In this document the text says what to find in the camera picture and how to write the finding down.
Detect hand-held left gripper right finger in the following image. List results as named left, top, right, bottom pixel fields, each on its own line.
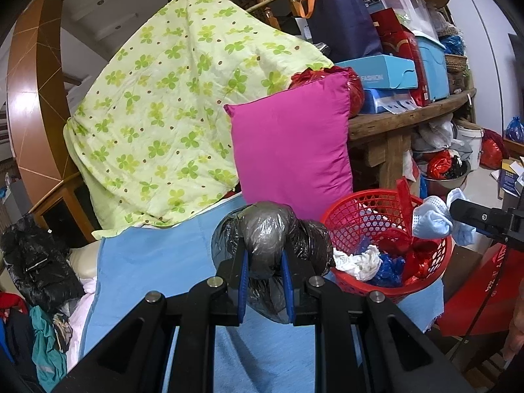
left=280, top=252, right=476, bottom=393

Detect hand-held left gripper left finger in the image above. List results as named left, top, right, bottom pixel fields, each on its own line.
left=53, top=248, right=250, bottom=393

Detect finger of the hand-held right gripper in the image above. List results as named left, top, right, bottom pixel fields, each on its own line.
left=449, top=198, right=510, bottom=233

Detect light blue face mask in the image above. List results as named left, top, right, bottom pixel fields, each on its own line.
left=411, top=188, right=478, bottom=249

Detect grey plastic bag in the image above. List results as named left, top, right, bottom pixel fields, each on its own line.
left=212, top=202, right=336, bottom=325

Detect red foil wrapper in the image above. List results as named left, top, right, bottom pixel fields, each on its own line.
left=403, top=239, right=441, bottom=286

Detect red mesh plastic basket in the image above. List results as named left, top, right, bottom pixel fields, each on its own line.
left=320, top=190, right=453, bottom=305

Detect person's right forearm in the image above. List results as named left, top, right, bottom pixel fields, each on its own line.
left=501, top=307, right=524, bottom=363

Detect metal basin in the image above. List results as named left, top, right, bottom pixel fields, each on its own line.
left=421, top=164, right=472, bottom=196

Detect open cardboard boxes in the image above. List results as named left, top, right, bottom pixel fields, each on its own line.
left=491, top=158, right=524, bottom=199

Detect small red plastic bag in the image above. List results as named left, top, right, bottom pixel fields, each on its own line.
left=428, top=149, right=453, bottom=180

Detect dark wooden board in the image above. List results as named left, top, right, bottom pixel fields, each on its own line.
left=440, top=250, right=484, bottom=296

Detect white plastic bucket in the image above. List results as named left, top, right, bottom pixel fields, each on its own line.
left=452, top=123, right=484, bottom=172

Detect crumpled white tissue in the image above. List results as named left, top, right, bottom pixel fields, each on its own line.
left=332, top=246, right=384, bottom=283

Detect white red sack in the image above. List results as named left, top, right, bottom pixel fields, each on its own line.
left=403, top=149, right=422, bottom=183

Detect white plastic bags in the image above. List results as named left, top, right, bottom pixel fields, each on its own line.
left=411, top=112, right=466, bottom=152

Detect light blue bed sheet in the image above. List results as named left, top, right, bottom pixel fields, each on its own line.
left=78, top=196, right=445, bottom=393

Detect knotted blue plastic bag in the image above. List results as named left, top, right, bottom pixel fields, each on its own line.
left=505, top=117, right=524, bottom=142

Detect rough wooden table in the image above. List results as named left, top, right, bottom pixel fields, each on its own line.
left=346, top=88, right=478, bottom=192

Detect blue white tissue pack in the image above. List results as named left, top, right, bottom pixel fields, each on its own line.
left=358, top=88, right=419, bottom=115

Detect magenta pillow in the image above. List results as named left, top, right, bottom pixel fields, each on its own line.
left=224, top=73, right=355, bottom=222

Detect wicker basket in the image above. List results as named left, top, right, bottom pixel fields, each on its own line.
left=444, top=53, right=468, bottom=73

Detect blue plastic storage bin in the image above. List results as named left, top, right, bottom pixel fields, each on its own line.
left=413, top=33, right=450, bottom=101

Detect white bedding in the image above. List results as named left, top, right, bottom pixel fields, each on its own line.
left=65, top=248, right=103, bottom=373

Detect light blue shoebox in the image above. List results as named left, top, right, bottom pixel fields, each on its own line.
left=333, top=54, right=419, bottom=91

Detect red gift box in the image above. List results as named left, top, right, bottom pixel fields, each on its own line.
left=370, top=8, right=433, bottom=107

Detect green clover quilt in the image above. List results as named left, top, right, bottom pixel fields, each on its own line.
left=63, top=0, right=334, bottom=239

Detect black glossy jacket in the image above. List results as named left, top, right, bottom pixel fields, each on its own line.
left=0, top=215, right=85, bottom=317

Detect teal garment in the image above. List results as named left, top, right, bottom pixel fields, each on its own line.
left=28, top=305, right=68, bottom=392

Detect clear plastic storage bin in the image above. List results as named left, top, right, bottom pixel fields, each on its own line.
left=354, top=0, right=439, bottom=42

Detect navy garment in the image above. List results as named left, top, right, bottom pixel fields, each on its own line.
left=0, top=309, right=42, bottom=382

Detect red garment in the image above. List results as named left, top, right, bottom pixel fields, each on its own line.
left=0, top=292, right=28, bottom=320

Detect black cable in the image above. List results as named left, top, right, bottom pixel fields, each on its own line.
left=462, top=249, right=513, bottom=341

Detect navy bag orange handles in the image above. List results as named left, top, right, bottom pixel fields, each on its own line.
left=301, top=0, right=384, bottom=65

